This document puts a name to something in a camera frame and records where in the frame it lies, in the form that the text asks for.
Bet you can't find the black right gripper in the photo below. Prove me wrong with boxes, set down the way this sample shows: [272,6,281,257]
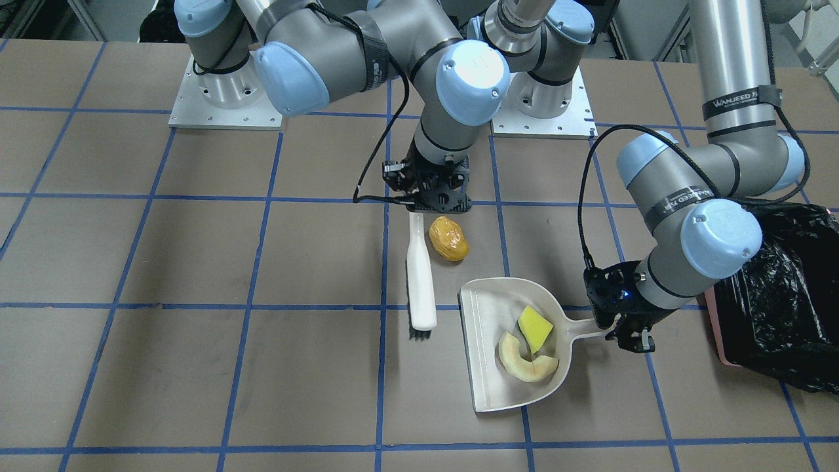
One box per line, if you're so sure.
[381,147,473,213]

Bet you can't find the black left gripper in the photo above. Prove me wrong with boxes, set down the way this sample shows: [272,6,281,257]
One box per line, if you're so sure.
[583,261,675,353]

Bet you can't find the white brush black bristles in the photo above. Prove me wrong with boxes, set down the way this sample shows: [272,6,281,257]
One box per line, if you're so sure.
[406,212,437,341]

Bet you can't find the white plastic dustpan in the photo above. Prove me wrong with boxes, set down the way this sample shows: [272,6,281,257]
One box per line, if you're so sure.
[459,277,606,412]

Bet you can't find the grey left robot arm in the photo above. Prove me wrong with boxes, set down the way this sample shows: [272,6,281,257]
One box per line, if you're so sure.
[558,1,809,353]

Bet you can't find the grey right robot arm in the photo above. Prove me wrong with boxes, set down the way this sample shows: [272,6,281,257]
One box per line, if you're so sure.
[174,1,511,213]

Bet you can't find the pink bin with black bag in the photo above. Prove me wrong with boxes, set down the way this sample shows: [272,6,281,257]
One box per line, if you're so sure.
[705,203,838,394]

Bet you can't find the yellow sponge piece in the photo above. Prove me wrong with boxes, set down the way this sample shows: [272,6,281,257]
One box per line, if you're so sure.
[517,305,554,355]

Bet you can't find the beige curved bread piece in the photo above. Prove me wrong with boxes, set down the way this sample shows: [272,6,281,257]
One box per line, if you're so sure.
[497,332,558,383]

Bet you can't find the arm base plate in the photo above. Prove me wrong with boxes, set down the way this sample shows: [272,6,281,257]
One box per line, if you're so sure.
[491,67,597,140]
[168,56,284,130]

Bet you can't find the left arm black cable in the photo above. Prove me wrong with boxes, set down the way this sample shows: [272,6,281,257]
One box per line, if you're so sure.
[577,124,728,276]

